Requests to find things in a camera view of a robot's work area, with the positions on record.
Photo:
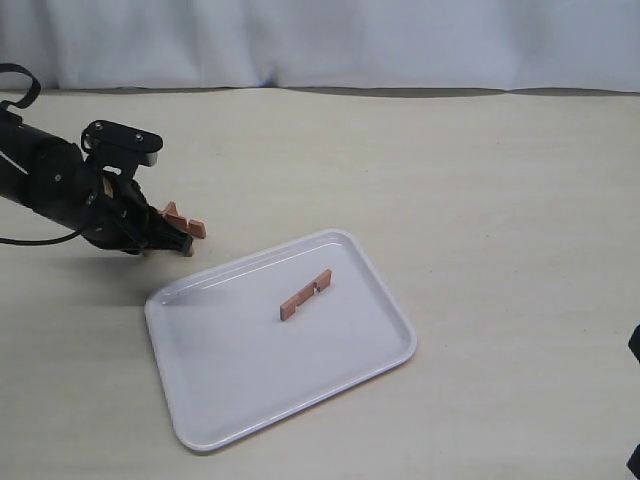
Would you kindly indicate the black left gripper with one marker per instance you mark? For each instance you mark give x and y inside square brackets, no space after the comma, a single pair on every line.
[112,213]

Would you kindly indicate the notched wooden stick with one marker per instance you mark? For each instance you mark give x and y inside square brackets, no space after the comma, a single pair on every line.
[172,212]
[196,228]
[183,253]
[319,284]

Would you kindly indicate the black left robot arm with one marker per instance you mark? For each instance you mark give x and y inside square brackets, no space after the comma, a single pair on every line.
[38,168]

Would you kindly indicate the white plastic tray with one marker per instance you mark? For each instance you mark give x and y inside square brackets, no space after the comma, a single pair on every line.
[230,367]

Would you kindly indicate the white backdrop curtain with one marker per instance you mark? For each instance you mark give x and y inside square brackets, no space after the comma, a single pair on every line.
[502,45]

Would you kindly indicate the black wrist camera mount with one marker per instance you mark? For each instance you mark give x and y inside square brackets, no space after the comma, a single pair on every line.
[119,149]

